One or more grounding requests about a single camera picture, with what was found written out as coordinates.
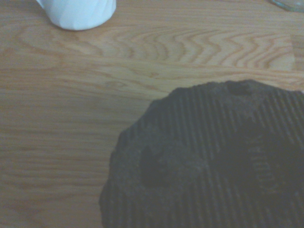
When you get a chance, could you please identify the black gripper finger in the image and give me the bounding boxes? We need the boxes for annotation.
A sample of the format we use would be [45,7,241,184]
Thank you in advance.
[98,79,304,228]

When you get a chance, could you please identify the clear plastic rectangular container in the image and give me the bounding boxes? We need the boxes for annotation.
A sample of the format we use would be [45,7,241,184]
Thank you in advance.
[269,0,304,13]

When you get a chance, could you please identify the white faceted cup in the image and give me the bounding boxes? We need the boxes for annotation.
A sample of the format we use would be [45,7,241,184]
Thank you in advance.
[35,0,117,31]

